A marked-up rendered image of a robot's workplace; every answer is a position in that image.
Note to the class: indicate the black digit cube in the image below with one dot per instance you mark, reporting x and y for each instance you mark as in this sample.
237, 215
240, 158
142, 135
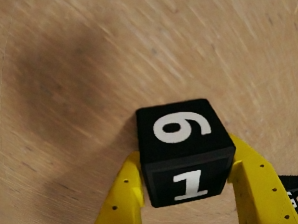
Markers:
185, 152
293, 200

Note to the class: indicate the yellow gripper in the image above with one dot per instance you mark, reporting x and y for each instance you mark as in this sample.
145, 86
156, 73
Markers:
259, 194

